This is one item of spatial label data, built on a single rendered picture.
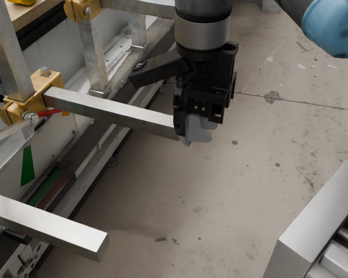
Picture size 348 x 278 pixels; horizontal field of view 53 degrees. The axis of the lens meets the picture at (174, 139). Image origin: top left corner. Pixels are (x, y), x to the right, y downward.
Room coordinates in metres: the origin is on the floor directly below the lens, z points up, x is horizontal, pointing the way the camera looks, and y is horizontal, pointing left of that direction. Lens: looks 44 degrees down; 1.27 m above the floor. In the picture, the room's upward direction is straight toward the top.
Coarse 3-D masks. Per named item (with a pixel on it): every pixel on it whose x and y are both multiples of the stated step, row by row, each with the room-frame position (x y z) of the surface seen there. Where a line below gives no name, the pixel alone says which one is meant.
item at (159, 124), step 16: (0, 80) 0.59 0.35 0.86; (48, 96) 0.54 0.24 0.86; (64, 96) 0.54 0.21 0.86; (80, 96) 0.54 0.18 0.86; (80, 112) 0.52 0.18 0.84; (96, 112) 0.51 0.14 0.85; (112, 112) 0.49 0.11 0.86; (128, 112) 0.49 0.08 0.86; (144, 112) 0.49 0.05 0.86; (144, 128) 0.47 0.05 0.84; (160, 128) 0.46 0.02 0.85
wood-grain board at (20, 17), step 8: (40, 0) 0.89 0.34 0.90; (48, 0) 0.90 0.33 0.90; (56, 0) 0.93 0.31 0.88; (8, 8) 0.84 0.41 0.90; (16, 8) 0.84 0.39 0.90; (24, 8) 0.84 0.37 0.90; (32, 8) 0.84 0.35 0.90; (40, 8) 0.87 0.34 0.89; (48, 8) 0.90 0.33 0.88; (16, 16) 0.80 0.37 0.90; (24, 16) 0.81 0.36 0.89; (32, 16) 0.84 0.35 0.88; (16, 24) 0.78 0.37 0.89; (24, 24) 0.81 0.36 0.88
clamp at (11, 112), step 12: (36, 72) 0.61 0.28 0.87; (36, 84) 0.56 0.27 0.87; (48, 84) 0.57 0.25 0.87; (60, 84) 0.60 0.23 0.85; (36, 96) 0.53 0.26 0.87; (12, 108) 0.49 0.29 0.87; (24, 108) 0.50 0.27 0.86; (36, 108) 0.52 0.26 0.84; (48, 108) 0.55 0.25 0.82; (12, 120) 0.49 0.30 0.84
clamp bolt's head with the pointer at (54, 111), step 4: (28, 112) 0.50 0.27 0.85; (40, 112) 0.53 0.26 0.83; (44, 112) 0.53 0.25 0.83; (48, 112) 0.54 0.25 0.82; (52, 112) 0.55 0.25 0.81; (56, 112) 0.56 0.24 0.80; (24, 116) 0.49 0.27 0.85; (32, 116) 0.49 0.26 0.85; (36, 116) 0.49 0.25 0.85; (40, 116) 0.52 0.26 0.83; (32, 120) 0.48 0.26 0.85; (36, 120) 0.49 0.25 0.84
